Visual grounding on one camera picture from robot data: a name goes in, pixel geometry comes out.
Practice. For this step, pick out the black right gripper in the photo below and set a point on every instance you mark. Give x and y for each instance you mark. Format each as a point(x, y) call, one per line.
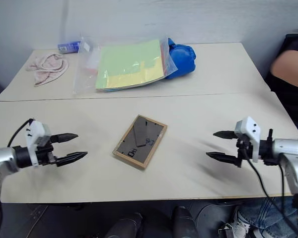
point(244, 150)

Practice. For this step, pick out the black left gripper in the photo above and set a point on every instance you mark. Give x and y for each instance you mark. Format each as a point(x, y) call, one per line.
point(46, 155)

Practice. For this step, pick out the person's bare forearm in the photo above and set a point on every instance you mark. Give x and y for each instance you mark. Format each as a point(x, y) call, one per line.
point(291, 67)

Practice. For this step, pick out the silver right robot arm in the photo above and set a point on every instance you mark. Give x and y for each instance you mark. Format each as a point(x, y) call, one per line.
point(290, 148)

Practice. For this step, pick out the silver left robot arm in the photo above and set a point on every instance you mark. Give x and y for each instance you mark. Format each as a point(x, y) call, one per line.
point(3, 155)

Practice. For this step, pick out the clear plastic zip bag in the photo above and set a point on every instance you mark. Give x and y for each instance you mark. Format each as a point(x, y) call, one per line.
point(85, 74)

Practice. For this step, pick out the white sneaker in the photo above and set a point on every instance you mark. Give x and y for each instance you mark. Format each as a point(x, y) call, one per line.
point(239, 224)

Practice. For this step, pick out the person's blue jeans leg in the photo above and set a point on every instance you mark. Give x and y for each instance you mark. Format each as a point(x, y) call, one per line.
point(268, 213)

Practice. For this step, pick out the pink crumpled towel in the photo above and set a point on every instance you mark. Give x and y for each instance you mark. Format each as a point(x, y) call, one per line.
point(48, 68)

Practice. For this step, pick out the person's black shirt torso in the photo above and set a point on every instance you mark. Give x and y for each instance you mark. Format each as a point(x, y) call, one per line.
point(296, 101)

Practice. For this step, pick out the dark rounded shape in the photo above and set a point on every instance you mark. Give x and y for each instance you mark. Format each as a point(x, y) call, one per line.
point(125, 226)
point(185, 223)

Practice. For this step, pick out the blue tissue packet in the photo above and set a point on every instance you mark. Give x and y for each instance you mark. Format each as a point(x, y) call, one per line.
point(68, 47)

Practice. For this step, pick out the coloured paper sheet stack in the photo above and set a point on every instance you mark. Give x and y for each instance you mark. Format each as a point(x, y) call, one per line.
point(126, 64)

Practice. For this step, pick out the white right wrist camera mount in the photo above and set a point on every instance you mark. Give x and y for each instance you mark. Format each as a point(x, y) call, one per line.
point(249, 127)

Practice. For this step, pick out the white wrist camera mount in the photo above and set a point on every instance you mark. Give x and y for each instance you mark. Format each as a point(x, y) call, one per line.
point(249, 127)
point(34, 129)

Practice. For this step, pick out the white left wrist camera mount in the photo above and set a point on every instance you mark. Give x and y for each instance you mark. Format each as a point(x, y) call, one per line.
point(34, 129)

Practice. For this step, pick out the wooden picture frame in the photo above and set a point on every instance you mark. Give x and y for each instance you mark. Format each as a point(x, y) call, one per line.
point(139, 141)

